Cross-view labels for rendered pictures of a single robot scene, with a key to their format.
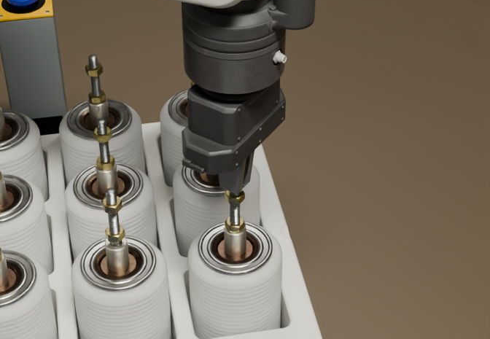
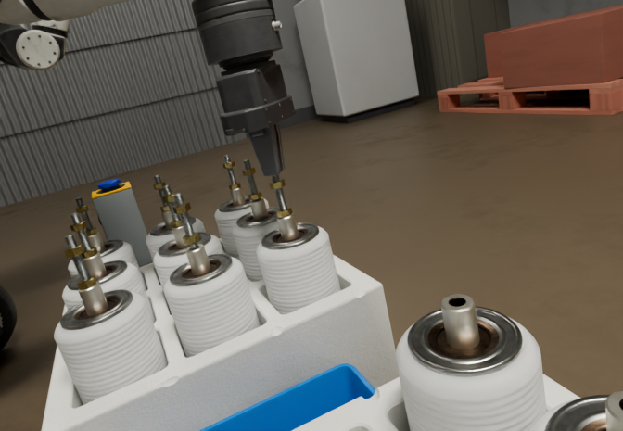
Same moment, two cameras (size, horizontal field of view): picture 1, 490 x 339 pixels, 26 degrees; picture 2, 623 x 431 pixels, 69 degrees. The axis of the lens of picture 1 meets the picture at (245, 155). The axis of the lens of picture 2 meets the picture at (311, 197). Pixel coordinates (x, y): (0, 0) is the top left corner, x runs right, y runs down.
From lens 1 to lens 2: 60 cm
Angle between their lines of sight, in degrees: 26
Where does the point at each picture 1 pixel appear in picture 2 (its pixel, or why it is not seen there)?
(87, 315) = (184, 319)
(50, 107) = (144, 257)
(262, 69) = (265, 30)
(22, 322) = (124, 334)
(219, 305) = (293, 278)
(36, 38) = (123, 206)
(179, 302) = (261, 302)
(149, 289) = (232, 274)
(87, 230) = not seen: hidden behind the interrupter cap
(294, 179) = not seen: hidden behind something
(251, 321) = (322, 287)
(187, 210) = (247, 244)
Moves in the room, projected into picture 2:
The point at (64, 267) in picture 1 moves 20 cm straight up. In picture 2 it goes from (164, 315) to (114, 173)
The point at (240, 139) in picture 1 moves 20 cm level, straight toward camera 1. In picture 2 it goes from (267, 103) to (313, 109)
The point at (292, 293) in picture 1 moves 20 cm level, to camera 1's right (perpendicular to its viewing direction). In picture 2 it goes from (344, 271) to (473, 228)
